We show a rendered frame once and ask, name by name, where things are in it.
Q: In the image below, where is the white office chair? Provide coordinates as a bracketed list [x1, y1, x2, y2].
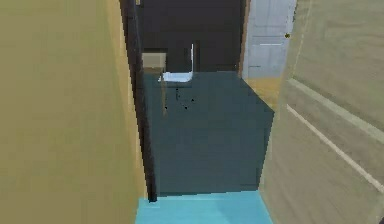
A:
[157, 43, 197, 112]

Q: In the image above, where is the beige small table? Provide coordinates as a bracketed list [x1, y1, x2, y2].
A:
[141, 49, 169, 118]

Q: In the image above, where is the pale grey panelled door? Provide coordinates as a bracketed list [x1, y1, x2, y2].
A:
[242, 0, 298, 80]

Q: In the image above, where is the olive panelled room door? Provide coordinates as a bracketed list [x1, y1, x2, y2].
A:
[259, 0, 384, 224]

